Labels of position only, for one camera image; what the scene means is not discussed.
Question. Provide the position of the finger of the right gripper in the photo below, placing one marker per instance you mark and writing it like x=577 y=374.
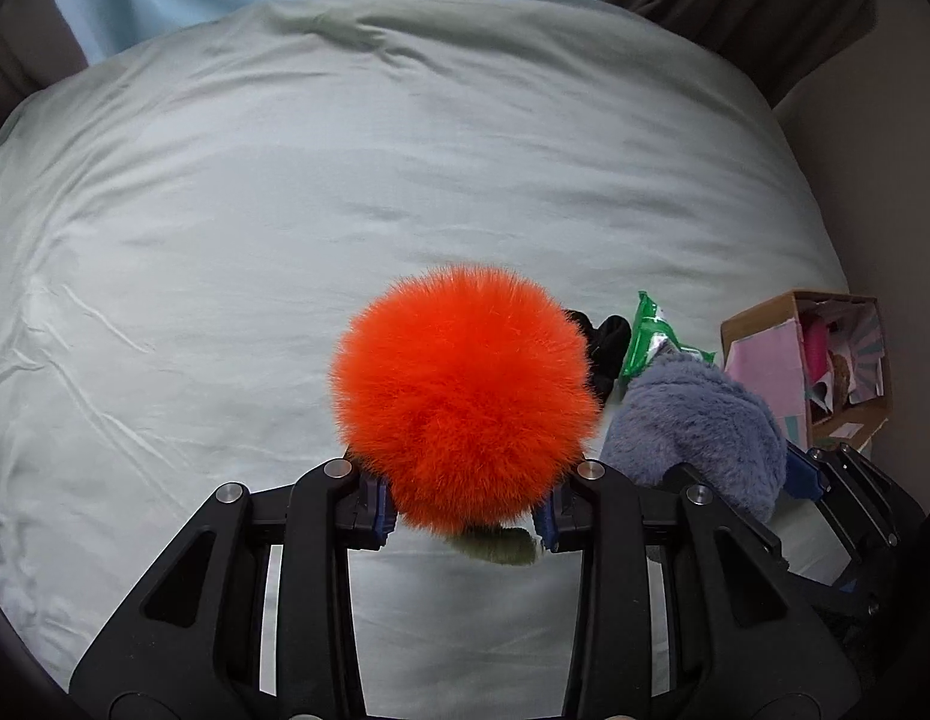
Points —
x=698 y=491
x=869 y=512

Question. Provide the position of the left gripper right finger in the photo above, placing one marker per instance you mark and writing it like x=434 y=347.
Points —
x=679 y=616

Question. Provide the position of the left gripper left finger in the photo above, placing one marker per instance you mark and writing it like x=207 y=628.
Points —
x=247 y=612

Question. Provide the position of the grey fluffy sock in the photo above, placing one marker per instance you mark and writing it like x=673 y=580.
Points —
x=683 y=410

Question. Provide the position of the green wet wipes pack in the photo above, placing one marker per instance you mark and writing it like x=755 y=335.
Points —
x=653 y=337

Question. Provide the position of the black fabric scrunchie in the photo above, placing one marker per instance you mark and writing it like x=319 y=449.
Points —
x=607 y=345

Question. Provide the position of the pink leather pouch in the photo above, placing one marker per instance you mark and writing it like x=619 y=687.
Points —
x=815 y=337

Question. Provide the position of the orange fluffy pompom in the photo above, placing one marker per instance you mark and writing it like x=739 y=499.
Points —
x=468 y=390

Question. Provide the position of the open cardboard box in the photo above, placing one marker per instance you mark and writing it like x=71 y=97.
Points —
x=763 y=351

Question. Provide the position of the light green bed sheet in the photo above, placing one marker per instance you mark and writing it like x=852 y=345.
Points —
x=186 y=229

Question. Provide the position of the brown left curtain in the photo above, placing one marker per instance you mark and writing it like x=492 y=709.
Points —
x=37 y=50

